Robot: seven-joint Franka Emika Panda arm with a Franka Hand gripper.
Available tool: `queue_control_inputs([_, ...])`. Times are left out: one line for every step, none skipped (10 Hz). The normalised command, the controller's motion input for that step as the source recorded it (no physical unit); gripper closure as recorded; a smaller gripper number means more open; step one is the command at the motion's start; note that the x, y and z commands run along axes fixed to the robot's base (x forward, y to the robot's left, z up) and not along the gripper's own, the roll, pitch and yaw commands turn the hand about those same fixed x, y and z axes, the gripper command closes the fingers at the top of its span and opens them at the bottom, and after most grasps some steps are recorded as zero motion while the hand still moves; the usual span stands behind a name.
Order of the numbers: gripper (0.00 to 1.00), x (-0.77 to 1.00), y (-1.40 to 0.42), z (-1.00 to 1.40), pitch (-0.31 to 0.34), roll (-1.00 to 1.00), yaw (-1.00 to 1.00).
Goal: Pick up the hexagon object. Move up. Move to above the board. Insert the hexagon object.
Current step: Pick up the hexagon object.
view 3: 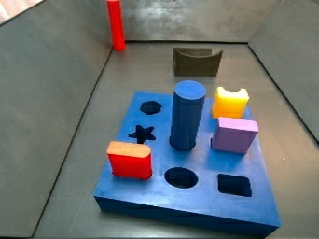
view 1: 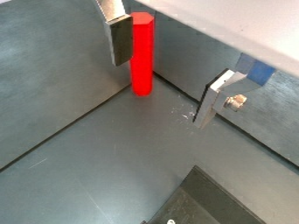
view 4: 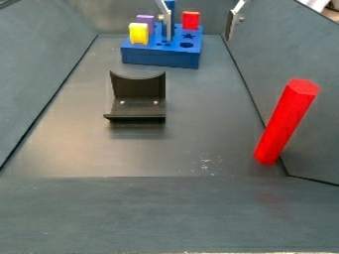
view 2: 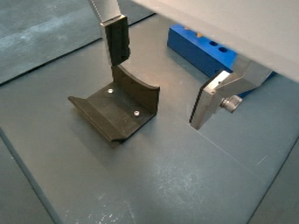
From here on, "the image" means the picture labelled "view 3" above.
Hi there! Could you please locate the red hexagon peg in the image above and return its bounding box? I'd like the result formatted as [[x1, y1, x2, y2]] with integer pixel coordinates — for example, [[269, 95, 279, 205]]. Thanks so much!
[[106, 0, 126, 51]]

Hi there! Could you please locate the blue shape sorter board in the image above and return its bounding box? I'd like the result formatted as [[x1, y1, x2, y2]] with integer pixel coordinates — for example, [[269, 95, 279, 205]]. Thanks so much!
[[94, 92, 282, 238]]

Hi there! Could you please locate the blue cylinder peg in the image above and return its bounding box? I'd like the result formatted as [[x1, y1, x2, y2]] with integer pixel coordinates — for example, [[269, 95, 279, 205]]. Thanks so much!
[[170, 80, 207, 151]]

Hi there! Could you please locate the red rounded block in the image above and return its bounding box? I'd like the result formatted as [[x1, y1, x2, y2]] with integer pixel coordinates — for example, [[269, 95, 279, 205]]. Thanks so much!
[[106, 141, 153, 180]]

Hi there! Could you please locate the yellow notched block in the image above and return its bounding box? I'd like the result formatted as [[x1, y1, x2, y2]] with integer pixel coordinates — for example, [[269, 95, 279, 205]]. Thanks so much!
[[213, 87, 250, 119]]

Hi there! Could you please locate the purple rectangular block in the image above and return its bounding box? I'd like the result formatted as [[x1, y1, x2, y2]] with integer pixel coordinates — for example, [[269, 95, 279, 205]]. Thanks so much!
[[211, 117, 259, 154]]

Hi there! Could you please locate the black curved holder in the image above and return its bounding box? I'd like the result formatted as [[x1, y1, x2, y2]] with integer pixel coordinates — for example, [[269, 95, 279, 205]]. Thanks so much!
[[174, 48, 223, 77]]

